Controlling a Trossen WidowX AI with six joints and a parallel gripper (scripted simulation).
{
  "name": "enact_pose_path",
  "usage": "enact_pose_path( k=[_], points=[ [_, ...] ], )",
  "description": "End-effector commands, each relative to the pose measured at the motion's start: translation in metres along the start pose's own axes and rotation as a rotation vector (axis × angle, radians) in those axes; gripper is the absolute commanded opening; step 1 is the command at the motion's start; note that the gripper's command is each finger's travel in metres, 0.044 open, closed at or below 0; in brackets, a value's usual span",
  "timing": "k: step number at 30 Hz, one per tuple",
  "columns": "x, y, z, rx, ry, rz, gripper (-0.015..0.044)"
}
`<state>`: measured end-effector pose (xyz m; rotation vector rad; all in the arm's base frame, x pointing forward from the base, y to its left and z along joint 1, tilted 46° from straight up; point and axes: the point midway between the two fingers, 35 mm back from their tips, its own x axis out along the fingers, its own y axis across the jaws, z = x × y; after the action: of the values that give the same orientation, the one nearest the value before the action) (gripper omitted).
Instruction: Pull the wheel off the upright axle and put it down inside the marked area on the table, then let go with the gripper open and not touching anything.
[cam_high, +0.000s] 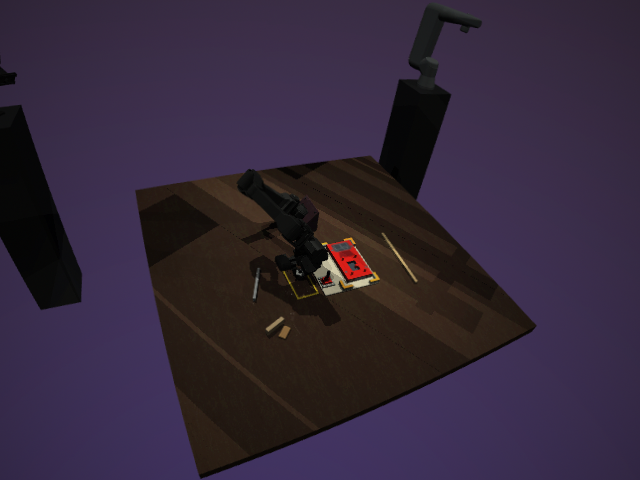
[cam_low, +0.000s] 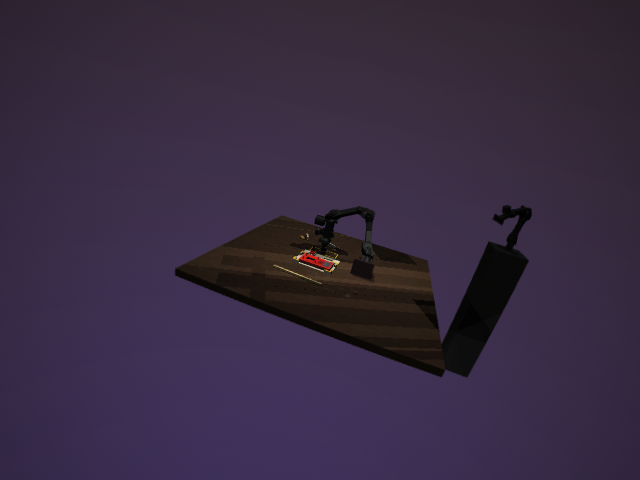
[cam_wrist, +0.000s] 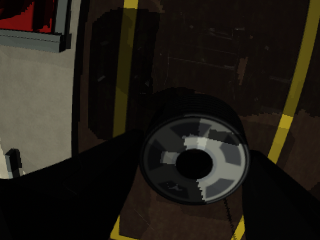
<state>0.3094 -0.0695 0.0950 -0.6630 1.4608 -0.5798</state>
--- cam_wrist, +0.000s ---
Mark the black tyre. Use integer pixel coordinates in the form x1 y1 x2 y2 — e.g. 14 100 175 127
139 93 251 207

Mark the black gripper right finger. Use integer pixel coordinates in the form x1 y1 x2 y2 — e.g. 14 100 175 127
241 149 320 240

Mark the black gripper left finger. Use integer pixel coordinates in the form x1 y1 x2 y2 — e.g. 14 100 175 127
0 128 144 240

